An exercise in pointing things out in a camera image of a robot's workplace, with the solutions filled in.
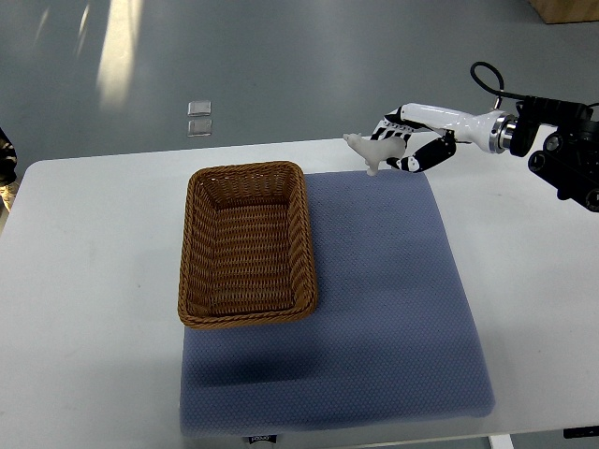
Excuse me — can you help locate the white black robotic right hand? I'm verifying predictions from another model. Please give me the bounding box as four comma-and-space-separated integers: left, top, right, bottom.
371, 103, 517, 173

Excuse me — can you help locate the white bear figurine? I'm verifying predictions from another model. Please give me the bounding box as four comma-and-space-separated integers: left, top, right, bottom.
343, 134, 406, 176

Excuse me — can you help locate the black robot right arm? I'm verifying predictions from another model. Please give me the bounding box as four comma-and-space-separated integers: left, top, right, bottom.
470, 61, 598, 212

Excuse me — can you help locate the brown wicker basket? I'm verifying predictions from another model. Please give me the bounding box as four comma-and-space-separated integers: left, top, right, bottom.
178, 161, 318, 329

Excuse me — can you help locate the brown cardboard box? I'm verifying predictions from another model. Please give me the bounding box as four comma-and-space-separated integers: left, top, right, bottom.
529, 0, 598, 24

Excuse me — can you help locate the blue grey table mat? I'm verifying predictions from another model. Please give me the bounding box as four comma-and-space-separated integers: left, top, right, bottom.
180, 170, 494, 438

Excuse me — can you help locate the lower clear floor plate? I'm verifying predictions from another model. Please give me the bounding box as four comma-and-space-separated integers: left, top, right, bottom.
187, 118, 212, 137

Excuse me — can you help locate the clear floor plate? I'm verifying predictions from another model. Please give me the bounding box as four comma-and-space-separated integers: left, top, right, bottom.
187, 118, 212, 137
187, 100, 212, 117

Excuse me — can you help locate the upper clear floor plate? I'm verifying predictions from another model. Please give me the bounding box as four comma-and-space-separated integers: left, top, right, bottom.
187, 100, 212, 117

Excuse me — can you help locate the black table control panel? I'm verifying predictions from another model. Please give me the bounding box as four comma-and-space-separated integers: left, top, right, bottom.
562, 426, 599, 439

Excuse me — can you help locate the black table brand label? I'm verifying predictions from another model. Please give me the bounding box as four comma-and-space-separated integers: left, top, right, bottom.
248, 435, 277, 444

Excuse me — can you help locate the person in black clothes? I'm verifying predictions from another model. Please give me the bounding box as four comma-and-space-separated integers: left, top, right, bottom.
0, 130, 20, 211

